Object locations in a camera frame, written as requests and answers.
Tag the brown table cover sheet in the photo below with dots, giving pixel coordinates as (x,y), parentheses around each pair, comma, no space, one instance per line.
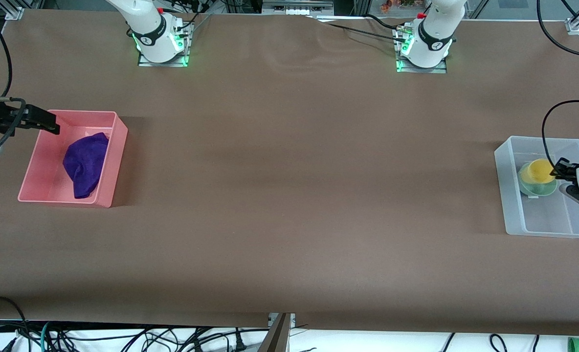
(289,244)

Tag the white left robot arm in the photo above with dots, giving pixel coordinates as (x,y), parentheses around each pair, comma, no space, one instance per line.
(434,36)

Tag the aluminium corner bracket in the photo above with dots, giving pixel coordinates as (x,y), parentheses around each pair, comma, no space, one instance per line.
(14,13)
(575,25)

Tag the grey metal box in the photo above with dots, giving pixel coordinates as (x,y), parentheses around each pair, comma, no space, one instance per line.
(297,6)

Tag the pink plastic bin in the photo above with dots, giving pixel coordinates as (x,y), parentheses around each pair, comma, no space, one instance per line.
(45,166)

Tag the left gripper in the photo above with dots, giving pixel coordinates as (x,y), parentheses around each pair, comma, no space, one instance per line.
(565,170)

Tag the clear plastic bin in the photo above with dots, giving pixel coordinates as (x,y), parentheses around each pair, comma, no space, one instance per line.
(539,215)

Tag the metal table leg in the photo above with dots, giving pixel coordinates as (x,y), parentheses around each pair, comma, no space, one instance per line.
(277,337)

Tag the green bowl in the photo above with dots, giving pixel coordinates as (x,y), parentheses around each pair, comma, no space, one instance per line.
(539,188)

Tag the yellow cup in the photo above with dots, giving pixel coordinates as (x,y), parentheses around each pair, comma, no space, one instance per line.
(539,170)

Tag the purple cloth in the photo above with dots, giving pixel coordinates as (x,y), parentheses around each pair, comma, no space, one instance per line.
(84,161)

